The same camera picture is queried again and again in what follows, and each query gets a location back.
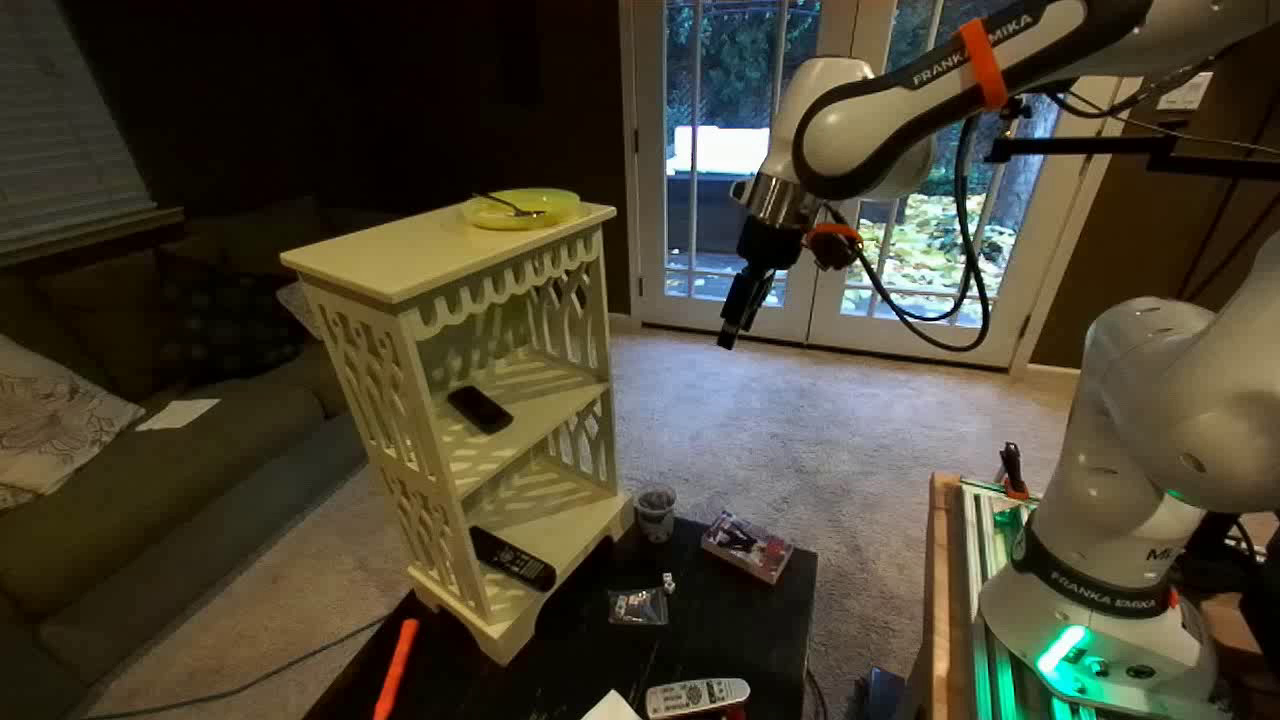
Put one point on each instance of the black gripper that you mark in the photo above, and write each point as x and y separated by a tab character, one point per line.
765	261

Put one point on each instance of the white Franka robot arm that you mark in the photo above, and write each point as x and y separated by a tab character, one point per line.
1172	384

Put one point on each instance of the grey translucent cup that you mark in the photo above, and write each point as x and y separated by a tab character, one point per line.
653	514

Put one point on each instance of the white French door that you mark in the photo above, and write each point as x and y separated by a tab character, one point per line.
706	202

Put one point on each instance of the yellow-green plate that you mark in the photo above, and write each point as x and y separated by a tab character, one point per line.
525	210

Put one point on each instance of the dark spoon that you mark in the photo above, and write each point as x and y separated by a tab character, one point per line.
507	202

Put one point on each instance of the small black remote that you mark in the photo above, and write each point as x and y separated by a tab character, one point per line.
480	411

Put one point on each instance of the clear plastic bag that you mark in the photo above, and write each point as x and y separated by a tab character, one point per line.
636	606

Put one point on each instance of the black coffee table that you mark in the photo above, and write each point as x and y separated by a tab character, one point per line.
720	626

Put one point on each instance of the long black remote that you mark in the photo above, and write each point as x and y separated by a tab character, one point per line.
514	563

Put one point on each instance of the white lattice shelf unit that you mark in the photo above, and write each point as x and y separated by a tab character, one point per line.
425	252

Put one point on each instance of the wooden robot mounting platform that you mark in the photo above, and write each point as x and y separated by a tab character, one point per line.
950	601

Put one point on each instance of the white remote control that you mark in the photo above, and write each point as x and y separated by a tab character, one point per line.
696	696

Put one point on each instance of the white paper napkin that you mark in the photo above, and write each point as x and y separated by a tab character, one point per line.
611	707

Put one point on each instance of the dark blue bin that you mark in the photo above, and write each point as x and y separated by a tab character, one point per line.
876	696

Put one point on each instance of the dark dotted pillow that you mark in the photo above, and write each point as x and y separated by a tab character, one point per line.
225	324

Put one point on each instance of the white paper sheet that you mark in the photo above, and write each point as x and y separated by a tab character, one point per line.
179	412

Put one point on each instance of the olive grey sofa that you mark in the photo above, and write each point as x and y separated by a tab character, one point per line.
147	494

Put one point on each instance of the light patterned pillow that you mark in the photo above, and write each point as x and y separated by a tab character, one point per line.
46	422

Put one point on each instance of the white window blinds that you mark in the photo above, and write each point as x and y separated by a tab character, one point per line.
60	122

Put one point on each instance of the wrist camera with orange mount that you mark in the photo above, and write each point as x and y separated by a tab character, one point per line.
834	245

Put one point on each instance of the black camera stand boom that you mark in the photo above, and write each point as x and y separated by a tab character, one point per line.
1201	154

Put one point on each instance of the white light switch plate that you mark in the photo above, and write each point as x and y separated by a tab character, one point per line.
1190	93

